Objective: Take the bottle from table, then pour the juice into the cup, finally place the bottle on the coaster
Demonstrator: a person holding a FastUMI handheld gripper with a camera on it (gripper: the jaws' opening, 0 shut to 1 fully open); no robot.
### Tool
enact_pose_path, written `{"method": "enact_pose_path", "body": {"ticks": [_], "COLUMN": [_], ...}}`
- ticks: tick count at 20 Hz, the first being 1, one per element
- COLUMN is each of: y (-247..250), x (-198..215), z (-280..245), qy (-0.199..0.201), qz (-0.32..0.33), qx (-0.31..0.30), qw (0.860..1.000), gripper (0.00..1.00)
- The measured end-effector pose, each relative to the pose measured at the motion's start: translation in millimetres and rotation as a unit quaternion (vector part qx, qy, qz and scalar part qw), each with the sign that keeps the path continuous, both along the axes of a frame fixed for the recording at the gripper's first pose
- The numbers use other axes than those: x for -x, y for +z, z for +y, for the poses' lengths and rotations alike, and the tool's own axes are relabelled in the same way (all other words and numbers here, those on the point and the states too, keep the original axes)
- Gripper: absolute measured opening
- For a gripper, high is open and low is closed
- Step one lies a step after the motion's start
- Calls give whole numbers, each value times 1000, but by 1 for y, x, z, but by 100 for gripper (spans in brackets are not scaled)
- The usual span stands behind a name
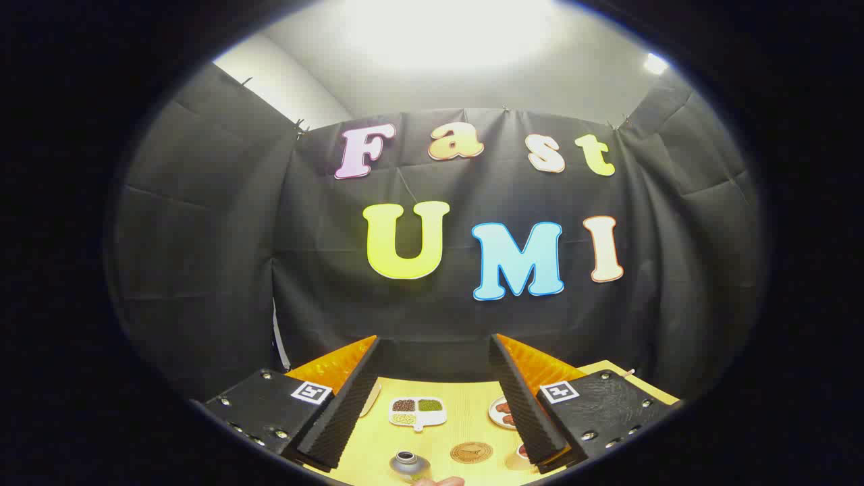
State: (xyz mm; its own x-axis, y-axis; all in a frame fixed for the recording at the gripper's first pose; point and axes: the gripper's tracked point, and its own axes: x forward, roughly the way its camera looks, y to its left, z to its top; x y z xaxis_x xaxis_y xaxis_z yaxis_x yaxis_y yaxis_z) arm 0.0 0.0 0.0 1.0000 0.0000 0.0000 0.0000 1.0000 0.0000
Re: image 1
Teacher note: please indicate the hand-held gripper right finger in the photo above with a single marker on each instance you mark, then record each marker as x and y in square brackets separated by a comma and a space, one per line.
[523, 412]

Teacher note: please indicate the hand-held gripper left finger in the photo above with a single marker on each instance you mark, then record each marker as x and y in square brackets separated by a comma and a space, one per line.
[344, 412]

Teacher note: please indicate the round cork coaster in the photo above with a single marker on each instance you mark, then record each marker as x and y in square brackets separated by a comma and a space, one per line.
[471, 452]

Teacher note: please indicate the silver bottle with green label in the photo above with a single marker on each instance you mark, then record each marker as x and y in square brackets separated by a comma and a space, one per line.
[410, 464]

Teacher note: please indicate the white round plate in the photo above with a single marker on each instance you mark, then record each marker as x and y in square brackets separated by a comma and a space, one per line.
[496, 413]

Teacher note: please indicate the cream toaster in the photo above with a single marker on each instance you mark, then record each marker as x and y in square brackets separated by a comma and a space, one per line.
[371, 398]

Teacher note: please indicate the wooden table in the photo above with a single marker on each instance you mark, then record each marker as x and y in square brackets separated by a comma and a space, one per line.
[459, 418]

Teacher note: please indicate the white divided bean dish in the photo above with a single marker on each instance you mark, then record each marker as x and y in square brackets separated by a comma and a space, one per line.
[417, 412]

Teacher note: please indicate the black backdrop cloth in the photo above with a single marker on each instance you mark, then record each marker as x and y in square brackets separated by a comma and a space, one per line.
[439, 310]

